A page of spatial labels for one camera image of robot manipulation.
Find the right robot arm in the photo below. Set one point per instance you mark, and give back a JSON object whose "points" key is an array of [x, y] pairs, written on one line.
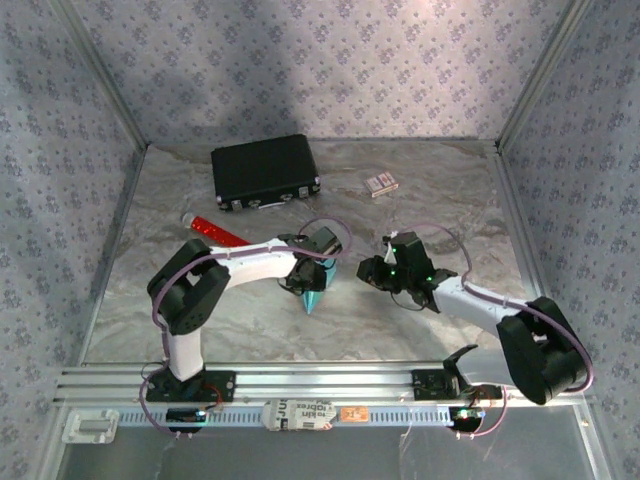
{"points": [[500, 350]]}

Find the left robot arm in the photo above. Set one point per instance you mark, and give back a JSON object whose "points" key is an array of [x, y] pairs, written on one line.
{"points": [[185, 345]]}

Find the red tube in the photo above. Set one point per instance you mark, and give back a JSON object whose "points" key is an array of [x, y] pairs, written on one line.
{"points": [[212, 230]]}

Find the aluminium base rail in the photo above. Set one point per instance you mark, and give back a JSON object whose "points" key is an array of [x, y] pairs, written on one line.
{"points": [[325, 380]]}

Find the aluminium frame post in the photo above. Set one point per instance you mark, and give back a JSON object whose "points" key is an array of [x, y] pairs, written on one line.
{"points": [[542, 75], [100, 75]]}

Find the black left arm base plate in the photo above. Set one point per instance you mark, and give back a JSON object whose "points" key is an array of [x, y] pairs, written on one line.
{"points": [[225, 386]]}

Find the light blue paper sheet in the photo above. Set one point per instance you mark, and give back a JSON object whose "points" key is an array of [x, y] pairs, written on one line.
{"points": [[315, 297]]}

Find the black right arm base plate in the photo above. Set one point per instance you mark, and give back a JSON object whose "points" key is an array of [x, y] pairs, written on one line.
{"points": [[425, 385]]}

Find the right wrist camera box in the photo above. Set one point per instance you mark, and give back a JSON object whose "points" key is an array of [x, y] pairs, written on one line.
{"points": [[389, 252]]}

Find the orange tag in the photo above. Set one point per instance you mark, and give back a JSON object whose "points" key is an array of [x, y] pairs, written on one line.
{"points": [[354, 414]]}

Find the right small controller board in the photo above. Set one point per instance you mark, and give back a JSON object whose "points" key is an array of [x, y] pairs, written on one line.
{"points": [[467, 415]]}

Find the white plastic bracket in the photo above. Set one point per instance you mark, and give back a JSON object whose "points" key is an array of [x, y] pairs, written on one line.
{"points": [[90, 426]]}

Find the small playing card box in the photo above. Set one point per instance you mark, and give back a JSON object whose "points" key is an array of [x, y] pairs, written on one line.
{"points": [[381, 184]]}

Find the small controller board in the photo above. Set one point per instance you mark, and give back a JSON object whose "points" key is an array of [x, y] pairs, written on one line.
{"points": [[182, 415], [467, 415]]}

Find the newspaper wrapped roll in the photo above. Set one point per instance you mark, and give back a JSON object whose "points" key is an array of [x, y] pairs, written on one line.
{"points": [[297, 414]]}

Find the left small controller board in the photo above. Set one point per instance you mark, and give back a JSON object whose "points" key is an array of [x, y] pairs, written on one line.
{"points": [[182, 415]]}

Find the black case with metal corners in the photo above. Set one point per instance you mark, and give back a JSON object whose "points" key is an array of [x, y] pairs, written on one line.
{"points": [[262, 170]]}

